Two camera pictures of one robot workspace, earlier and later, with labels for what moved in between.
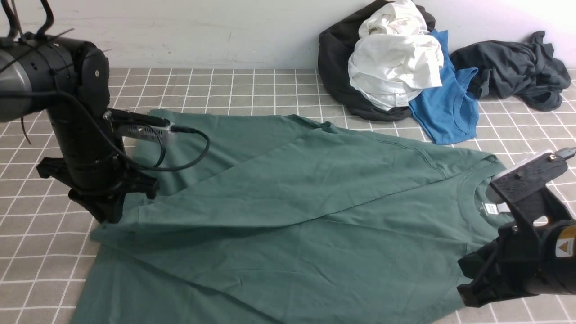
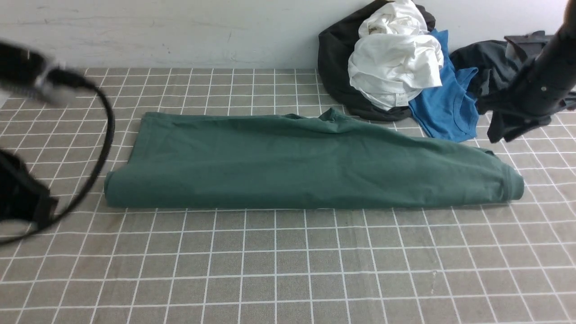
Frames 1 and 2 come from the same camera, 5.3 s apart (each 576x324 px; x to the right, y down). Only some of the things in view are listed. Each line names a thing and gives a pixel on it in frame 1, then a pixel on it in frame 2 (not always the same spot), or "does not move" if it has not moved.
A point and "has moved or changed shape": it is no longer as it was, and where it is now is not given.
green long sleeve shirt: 261,219 has moved or changed shape
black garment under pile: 336,45 does not move
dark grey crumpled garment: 531,71 does not move
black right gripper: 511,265 -> 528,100
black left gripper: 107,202 -> 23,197
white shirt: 395,57 does not move
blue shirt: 449,113 does not move
